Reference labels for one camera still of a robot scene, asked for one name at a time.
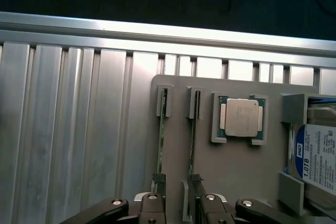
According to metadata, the green RAM stick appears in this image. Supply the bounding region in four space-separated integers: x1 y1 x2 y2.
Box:
156 89 169 183
187 90 202 176

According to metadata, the grey parts rack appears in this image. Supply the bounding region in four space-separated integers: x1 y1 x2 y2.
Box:
146 74 336 224

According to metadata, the silver CPU chip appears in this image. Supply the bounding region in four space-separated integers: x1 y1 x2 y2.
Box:
218 95 265 138

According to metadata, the hard disk with blue label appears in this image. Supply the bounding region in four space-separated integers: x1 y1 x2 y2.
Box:
287 98 336 218

